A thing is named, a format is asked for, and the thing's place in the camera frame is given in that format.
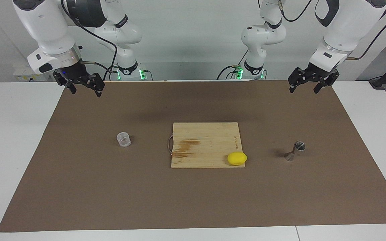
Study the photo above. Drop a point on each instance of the wooden cutting board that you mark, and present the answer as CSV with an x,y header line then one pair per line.
x,y
206,140

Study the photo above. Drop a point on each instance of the yellow lemon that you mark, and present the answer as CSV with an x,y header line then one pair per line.
x,y
237,158

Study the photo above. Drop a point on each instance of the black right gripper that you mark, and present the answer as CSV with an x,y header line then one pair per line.
x,y
74,72

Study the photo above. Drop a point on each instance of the small clear glass cup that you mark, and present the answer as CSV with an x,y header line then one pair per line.
x,y
123,140

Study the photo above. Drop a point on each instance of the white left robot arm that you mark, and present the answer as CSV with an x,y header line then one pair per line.
x,y
347,26

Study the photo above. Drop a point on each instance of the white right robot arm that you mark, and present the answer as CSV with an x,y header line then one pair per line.
x,y
45,30

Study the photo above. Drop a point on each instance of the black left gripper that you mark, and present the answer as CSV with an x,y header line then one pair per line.
x,y
320,74

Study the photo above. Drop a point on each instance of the brown table mat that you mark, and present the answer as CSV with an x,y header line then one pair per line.
x,y
112,194

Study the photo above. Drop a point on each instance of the steel cocktail jigger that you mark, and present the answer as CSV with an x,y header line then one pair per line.
x,y
293,153

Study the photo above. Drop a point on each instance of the white power strip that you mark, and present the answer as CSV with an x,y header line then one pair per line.
x,y
23,73

